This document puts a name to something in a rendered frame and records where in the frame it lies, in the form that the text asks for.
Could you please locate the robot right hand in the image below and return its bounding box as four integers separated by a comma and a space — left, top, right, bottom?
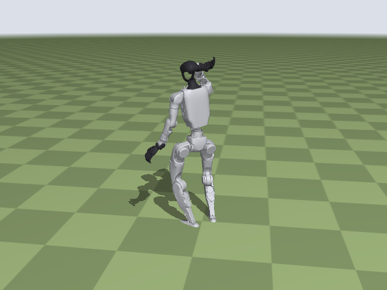
196, 57, 215, 72

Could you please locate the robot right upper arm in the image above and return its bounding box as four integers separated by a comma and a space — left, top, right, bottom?
195, 76, 213, 95

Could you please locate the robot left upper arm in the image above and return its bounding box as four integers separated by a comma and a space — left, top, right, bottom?
168, 91, 183, 128

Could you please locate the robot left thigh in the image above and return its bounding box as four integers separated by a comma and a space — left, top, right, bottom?
170, 141, 190, 191

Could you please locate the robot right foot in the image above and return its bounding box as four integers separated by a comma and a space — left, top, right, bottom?
207, 211, 216, 222

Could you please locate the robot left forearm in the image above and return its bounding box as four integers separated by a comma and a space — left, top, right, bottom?
157, 119, 172, 147

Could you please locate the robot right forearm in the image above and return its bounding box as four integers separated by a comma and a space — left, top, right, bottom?
195, 63, 205, 78

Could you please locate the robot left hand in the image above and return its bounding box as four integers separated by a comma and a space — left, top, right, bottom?
145, 143, 165, 163

